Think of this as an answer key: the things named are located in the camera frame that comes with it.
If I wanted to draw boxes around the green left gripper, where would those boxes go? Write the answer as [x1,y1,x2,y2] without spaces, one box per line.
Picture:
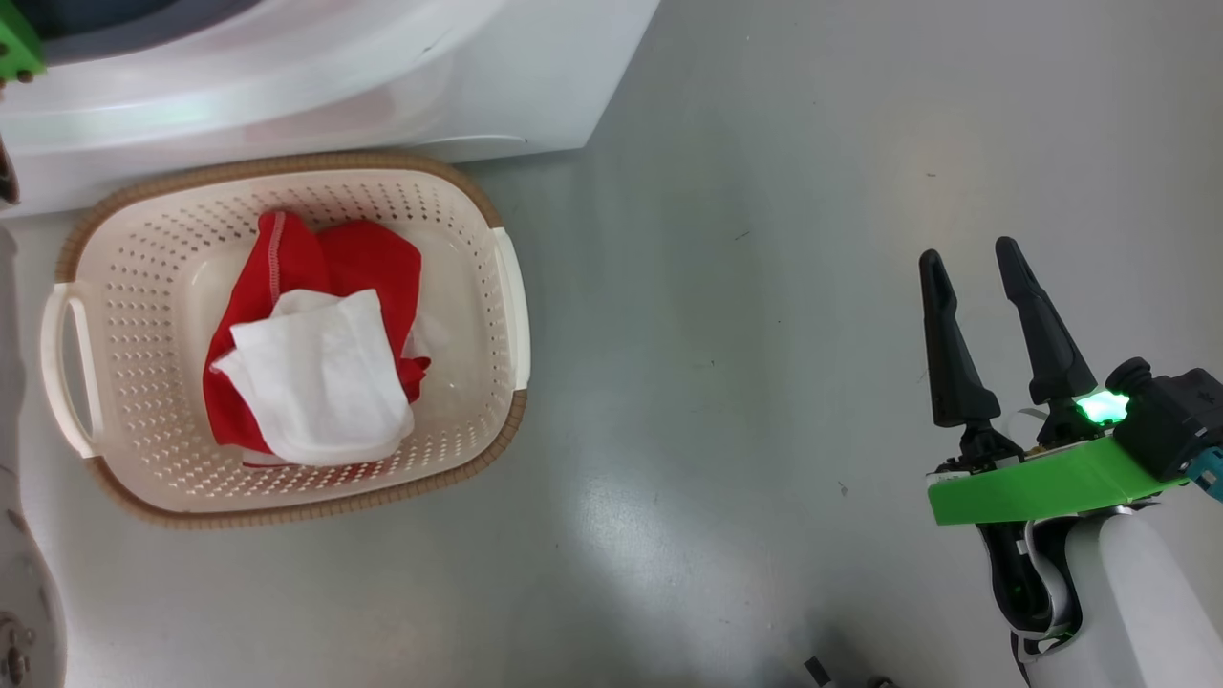
[0,14,44,82]

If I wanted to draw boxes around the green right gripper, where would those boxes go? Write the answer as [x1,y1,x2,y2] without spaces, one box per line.
[919,237,1186,662]

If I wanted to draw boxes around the red white-trimmed garment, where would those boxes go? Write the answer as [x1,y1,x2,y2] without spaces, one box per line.
[203,210,431,469]

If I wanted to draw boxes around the cream perforated basket brown rim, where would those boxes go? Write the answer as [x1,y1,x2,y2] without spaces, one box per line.
[40,151,531,529]

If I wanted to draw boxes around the white front-load washing machine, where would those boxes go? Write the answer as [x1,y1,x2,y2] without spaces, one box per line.
[0,0,662,219]

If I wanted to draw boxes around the teal cable connector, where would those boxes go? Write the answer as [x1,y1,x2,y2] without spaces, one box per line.
[1190,447,1223,500]

